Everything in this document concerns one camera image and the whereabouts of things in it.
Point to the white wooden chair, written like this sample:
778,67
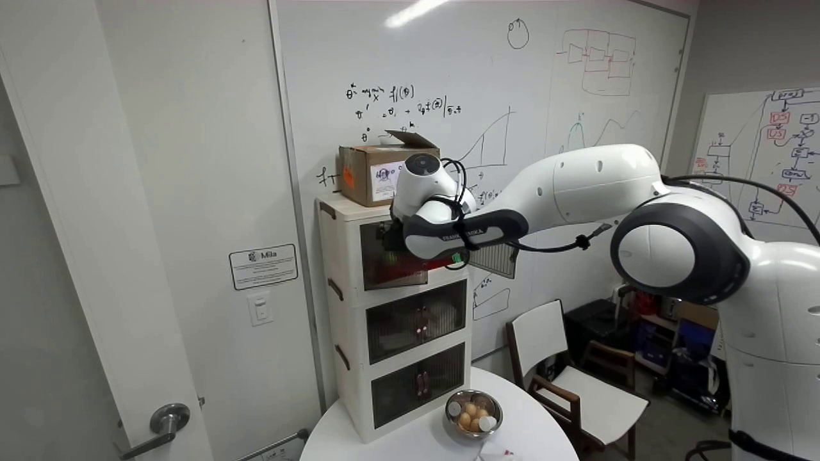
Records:
594,398

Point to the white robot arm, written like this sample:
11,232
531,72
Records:
668,240

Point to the cardboard box on cabinet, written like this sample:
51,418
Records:
368,176

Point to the wall notice sign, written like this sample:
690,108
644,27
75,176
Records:
263,267

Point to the red item in cabinet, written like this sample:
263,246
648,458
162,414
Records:
390,269

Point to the metal bowl with eggs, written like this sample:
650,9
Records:
473,415

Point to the silver door handle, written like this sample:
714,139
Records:
166,426

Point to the tinted cabinet door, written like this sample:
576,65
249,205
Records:
497,259

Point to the white stacked cabinet unit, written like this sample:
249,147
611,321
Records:
404,346

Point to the round white table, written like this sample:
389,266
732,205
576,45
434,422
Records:
527,435

